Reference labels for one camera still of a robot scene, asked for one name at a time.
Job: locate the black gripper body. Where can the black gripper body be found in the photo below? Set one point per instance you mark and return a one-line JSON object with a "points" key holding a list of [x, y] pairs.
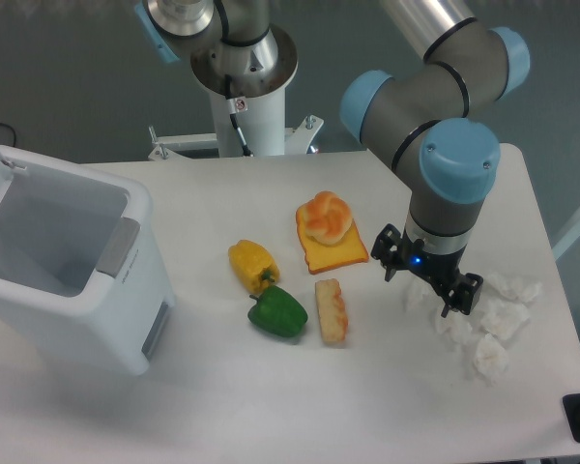
{"points": [[439, 270]]}

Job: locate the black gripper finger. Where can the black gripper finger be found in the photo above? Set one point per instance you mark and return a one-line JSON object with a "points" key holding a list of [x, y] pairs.
{"points": [[386, 250], [462, 295]]}

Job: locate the rectangular bread stick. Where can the rectangular bread stick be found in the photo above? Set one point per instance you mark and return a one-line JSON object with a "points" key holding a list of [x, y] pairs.
{"points": [[332, 313]]}

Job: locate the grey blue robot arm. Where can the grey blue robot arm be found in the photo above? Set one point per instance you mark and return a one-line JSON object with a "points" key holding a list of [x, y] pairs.
{"points": [[419, 127]]}

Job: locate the round knotted bread roll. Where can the round knotted bread roll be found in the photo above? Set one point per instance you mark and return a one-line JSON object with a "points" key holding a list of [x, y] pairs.
{"points": [[326, 218]]}

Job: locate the crumpled tissue middle left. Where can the crumpled tissue middle left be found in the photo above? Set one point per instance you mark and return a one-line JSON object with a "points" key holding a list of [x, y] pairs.
{"points": [[454, 325]]}

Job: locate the crumpled tissue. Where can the crumpled tissue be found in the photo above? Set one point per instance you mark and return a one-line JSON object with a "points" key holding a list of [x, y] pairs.
{"points": [[420, 296], [490, 359], [515, 288], [502, 319], [454, 325]]}

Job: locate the crumpled tissue upper left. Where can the crumpled tissue upper left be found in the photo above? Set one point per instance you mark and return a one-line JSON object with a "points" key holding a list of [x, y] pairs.
{"points": [[420, 296]]}

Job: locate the orange toast slice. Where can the orange toast slice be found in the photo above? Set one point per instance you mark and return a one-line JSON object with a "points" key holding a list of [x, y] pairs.
{"points": [[321, 258]]}

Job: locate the crumpled tissue middle right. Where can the crumpled tissue middle right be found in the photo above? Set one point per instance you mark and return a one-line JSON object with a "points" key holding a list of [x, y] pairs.
{"points": [[502, 319]]}

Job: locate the crumpled tissue upper right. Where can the crumpled tissue upper right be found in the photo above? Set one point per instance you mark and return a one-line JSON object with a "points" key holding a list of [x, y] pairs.
{"points": [[515, 288]]}

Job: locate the crumpled tissue bottom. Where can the crumpled tissue bottom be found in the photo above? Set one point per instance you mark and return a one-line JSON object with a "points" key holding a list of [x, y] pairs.
{"points": [[490, 359]]}

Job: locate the green bell pepper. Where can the green bell pepper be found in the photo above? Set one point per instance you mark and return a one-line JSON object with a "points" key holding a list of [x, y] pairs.
{"points": [[277, 312]]}

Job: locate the yellow bell pepper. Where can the yellow bell pepper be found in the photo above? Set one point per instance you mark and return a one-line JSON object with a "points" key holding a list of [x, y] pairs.
{"points": [[254, 266]]}

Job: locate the white trash bin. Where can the white trash bin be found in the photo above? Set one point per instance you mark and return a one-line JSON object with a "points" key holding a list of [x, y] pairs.
{"points": [[81, 274]]}

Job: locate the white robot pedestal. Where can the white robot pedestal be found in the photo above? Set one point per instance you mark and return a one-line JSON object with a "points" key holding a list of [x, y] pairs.
{"points": [[243, 127]]}

